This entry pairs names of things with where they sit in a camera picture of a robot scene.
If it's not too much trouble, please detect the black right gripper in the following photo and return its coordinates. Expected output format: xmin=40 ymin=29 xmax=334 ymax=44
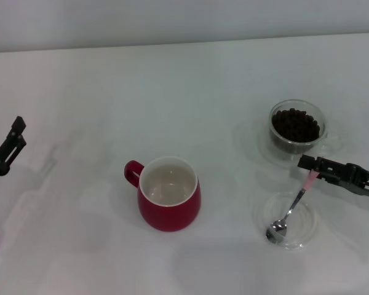
xmin=297 ymin=155 xmax=369 ymax=197

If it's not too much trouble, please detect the clear glass cup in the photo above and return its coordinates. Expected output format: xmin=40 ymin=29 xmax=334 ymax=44
xmin=268 ymin=98 xmax=343 ymax=156

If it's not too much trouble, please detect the pink handled metal spoon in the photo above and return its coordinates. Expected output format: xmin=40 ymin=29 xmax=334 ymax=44
xmin=266 ymin=170 xmax=320 ymax=245

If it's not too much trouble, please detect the small clear glass dish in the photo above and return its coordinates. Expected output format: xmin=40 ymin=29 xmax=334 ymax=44
xmin=252 ymin=192 xmax=319 ymax=250

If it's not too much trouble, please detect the red ceramic mug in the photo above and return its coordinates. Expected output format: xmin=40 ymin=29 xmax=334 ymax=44
xmin=124 ymin=155 xmax=201 ymax=233

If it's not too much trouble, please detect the coffee beans pile in glass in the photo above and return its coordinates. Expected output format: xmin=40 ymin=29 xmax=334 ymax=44
xmin=271 ymin=108 xmax=320 ymax=144

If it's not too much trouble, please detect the clear glass saucer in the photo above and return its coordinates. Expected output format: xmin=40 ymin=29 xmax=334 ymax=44
xmin=257 ymin=121 xmax=347 ymax=169

